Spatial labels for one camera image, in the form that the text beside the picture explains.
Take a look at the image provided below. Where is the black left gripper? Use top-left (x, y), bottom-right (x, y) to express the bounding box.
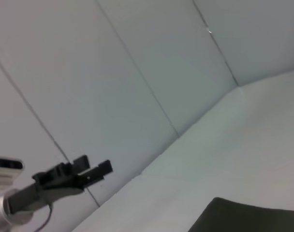
top-left (6, 155), bottom-right (114, 215)

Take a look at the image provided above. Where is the dark green FREE t-shirt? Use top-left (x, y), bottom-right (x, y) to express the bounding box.
top-left (187, 197), bottom-right (294, 232)

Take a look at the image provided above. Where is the left arm cable with plug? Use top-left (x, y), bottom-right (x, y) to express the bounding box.
top-left (34, 203), bottom-right (54, 232)

